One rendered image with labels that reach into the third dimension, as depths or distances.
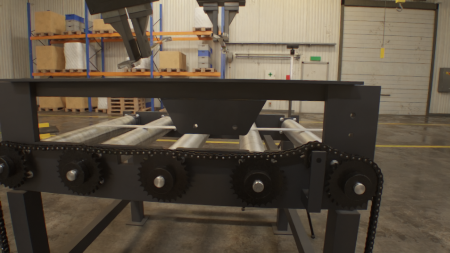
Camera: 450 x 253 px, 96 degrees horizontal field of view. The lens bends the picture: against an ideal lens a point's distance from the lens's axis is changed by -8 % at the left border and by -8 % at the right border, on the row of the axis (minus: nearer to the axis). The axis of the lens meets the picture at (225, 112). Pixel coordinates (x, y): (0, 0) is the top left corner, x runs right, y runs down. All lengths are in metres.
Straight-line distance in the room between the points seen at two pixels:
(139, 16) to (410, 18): 12.15
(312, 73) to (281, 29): 2.28
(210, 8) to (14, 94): 0.77
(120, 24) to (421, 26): 12.42
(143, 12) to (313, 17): 10.22
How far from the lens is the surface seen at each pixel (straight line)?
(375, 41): 11.37
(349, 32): 10.91
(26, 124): 1.05
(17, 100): 1.06
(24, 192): 1.13
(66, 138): 1.22
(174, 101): 0.74
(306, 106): 10.11
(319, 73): 10.25
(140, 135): 1.17
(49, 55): 11.46
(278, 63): 9.90
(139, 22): 0.49
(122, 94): 0.82
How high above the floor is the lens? 1.15
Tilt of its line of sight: 7 degrees down
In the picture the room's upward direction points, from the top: 1 degrees clockwise
